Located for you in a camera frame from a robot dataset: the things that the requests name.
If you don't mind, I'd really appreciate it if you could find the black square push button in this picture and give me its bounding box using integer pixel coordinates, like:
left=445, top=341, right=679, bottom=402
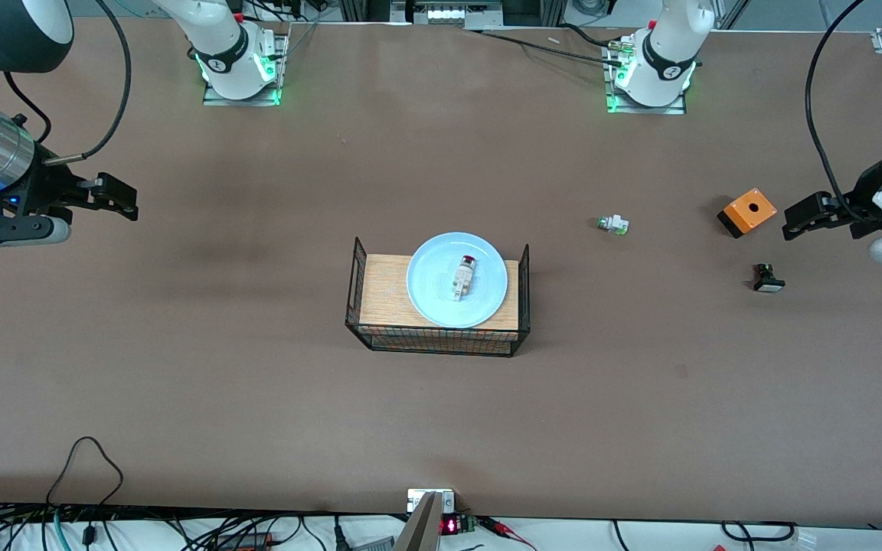
left=752, top=262, right=786, bottom=294

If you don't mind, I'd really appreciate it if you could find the red and black probe lead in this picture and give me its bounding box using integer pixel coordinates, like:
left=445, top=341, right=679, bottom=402
left=478, top=517, right=537, bottom=551

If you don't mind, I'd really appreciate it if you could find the red push button switch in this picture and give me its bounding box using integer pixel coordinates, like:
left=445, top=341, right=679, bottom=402
left=450, top=255, right=479, bottom=302

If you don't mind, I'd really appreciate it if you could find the light blue plate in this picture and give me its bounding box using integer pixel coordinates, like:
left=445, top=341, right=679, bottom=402
left=406, top=232, right=508, bottom=330

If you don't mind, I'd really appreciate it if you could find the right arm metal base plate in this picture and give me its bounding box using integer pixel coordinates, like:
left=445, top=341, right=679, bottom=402
left=202, top=31, right=289, bottom=107

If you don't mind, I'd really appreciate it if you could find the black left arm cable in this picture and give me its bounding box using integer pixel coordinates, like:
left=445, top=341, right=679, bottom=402
left=805, top=0, right=868, bottom=227

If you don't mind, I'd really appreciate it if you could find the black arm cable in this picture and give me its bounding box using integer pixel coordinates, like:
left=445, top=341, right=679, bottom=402
left=805, top=0, right=868, bottom=227
left=43, top=0, right=132, bottom=165

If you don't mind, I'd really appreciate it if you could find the grey metal bracket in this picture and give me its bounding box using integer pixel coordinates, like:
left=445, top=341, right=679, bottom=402
left=393, top=492, right=443, bottom=551

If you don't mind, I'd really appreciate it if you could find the black cable across table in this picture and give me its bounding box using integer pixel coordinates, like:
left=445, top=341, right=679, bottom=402
left=478, top=31, right=627, bottom=65

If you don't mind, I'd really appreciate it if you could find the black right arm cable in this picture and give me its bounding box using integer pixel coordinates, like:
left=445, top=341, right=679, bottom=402
left=43, top=0, right=132, bottom=165

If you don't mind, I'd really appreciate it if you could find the black wire rack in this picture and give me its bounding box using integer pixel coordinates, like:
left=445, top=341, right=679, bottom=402
left=345, top=236, right=531, bottom=358

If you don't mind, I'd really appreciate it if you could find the black looped cable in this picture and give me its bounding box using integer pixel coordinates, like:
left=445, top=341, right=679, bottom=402
left=46, top=436, right=125, bottom=507

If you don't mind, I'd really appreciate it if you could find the orange button enclosure box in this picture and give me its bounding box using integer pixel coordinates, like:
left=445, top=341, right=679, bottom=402
left=717, top=187, right=779, bottom=239

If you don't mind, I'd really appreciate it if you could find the black coiled cable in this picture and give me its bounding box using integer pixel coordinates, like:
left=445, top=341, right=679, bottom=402
left=720, top=520, right=799, bottom=545

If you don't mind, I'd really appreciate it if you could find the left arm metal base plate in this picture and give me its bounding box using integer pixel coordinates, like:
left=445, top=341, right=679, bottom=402
left=604, top=34, right=688, bottom=116

